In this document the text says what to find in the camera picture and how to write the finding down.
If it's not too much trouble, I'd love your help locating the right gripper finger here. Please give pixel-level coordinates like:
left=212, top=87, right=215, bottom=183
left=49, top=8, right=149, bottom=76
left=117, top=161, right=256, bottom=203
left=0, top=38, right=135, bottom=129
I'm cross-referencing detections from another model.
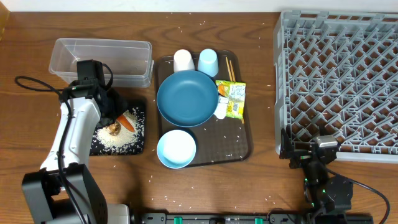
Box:
left=279, top=128, right=294, bottom=159
left=318, top=125, right=331, bottom=136

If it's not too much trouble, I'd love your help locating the orange carrot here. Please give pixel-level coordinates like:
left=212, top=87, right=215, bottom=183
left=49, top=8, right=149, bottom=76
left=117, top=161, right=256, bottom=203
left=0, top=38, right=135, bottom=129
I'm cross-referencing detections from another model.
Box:
left=116, top=114, right=135, bottom=133

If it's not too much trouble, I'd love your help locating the brown food scrap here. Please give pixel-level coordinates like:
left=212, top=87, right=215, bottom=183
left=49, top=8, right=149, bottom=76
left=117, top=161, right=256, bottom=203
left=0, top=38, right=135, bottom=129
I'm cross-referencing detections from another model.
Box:
left=106, top=121, right=121, bottom=136

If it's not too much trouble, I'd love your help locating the white rice pile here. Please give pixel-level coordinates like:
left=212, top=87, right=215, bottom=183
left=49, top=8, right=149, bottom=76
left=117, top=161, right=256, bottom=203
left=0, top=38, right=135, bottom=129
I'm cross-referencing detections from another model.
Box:
left=91, top=107, right=146, bottom=156

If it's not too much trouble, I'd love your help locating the dark blue plate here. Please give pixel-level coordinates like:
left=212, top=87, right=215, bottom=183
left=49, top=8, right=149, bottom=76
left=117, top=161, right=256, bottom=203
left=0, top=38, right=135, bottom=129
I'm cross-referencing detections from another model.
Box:
left=157, top=70, right=218, bottom=128

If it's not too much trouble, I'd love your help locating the light blue bowl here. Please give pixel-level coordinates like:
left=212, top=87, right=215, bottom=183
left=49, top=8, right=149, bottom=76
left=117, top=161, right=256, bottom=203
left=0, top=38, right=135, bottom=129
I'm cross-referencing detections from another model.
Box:
left=157, top=129, right=197, bottom=169

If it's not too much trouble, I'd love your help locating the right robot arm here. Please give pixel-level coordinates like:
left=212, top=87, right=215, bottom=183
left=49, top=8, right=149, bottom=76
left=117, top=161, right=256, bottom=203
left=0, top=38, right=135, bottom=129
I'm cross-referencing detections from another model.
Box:
left=279, top=129, right=353, bottom=223

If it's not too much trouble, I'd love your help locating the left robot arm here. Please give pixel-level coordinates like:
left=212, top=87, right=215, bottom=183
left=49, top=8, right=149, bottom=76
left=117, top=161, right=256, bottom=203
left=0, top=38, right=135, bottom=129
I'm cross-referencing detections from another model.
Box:
left=22, top=79, right=131, bottom=223

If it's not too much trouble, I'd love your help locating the black waste tray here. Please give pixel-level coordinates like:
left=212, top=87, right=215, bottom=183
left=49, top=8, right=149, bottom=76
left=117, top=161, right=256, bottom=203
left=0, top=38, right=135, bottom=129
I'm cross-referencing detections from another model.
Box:
left=89, top=99, right=147, bottom=156

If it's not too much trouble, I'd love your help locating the grey dishwasher rack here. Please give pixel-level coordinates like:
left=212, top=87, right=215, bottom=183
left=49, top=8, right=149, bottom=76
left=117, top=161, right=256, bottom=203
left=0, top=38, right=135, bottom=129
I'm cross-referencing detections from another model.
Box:
left=273, top=10, right=397, bottom=164

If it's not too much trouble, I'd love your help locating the clear plastic bin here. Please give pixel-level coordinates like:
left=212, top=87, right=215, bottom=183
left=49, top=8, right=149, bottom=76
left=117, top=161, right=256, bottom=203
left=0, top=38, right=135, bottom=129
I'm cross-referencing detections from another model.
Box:
left=49, top=38, right=154, bottom=88

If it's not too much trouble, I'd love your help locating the dark brown serving tray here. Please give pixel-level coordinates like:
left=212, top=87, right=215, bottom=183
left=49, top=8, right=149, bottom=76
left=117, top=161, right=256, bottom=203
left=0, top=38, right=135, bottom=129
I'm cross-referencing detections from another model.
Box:
left=154, top=50, right=253, bottom=168

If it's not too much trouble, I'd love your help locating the crumpled white tissue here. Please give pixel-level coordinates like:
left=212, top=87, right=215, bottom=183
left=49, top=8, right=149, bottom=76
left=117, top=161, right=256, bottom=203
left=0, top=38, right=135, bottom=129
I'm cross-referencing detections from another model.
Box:
left=214, top=95, right=229, bottom=119

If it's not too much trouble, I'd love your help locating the green yellow snack wrapper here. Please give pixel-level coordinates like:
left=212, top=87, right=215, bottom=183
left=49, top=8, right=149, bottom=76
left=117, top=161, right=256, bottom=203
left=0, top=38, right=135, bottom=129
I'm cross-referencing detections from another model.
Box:
left=216, top=80, right=246, bottom=119

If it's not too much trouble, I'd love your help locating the white plastic cup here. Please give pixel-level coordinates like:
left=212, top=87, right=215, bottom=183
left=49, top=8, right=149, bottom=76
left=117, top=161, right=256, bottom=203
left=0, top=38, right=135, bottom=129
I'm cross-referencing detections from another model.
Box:
left=174, top=49, right=195, bottom=72

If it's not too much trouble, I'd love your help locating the left wooden chopstick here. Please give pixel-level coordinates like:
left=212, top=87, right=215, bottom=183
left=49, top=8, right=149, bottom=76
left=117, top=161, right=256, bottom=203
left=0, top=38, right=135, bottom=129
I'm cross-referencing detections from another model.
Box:
left=225, top=56, right=233, bottom=82

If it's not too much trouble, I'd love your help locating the wooden chopstick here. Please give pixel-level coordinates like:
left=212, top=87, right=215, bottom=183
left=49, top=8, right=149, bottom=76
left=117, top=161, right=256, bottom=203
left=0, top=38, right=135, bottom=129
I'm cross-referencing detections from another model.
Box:
left=225, top=56, right=233, bottom=82
left=229, top=60, right=245, bottom=124

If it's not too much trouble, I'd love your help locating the right wooden chopstick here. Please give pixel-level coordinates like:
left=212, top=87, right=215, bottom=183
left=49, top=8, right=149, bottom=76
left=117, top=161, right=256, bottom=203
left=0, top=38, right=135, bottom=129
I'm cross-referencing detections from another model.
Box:
left=229, top=60, right=245, bottom=124

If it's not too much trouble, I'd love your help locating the light blue plastic cup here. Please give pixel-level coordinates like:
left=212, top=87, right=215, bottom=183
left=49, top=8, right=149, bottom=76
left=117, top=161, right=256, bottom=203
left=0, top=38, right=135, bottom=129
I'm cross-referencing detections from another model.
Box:
left=198, top=49, right=219, bottom=77

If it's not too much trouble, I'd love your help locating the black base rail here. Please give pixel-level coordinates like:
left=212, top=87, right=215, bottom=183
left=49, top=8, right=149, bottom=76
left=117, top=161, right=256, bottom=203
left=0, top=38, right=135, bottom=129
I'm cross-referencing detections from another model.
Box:
left=131, top=213, right=374, bottom=224

